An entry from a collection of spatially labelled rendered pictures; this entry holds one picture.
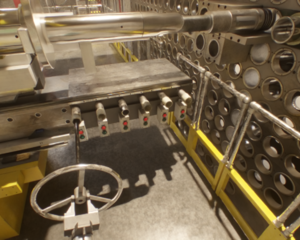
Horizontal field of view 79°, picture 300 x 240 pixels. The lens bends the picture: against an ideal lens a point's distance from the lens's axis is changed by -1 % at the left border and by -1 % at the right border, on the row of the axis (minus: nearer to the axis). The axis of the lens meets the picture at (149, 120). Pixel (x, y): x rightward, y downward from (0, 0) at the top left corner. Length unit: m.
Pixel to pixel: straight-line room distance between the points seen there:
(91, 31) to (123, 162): 1.46
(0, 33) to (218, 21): 1.47
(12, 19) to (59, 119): 0.75
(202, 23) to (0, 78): 1.48
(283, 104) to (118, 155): 1.82
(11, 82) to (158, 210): 1.48
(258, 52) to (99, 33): 1.87
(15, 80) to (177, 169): 1.63
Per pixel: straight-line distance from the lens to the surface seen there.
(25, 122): 1.63
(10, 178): 1.57
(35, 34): 1.00
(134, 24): 1.15
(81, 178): 0.85
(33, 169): 1.59
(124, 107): 1.38
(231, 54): 2.32
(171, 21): 1.24
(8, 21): 1.13
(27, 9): 1.02
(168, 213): 1.82
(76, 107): 1.46
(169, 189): 1.94
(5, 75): 1.42
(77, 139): 1.19
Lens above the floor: 1.63
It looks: 37 degrees down
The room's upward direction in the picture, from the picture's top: straight up
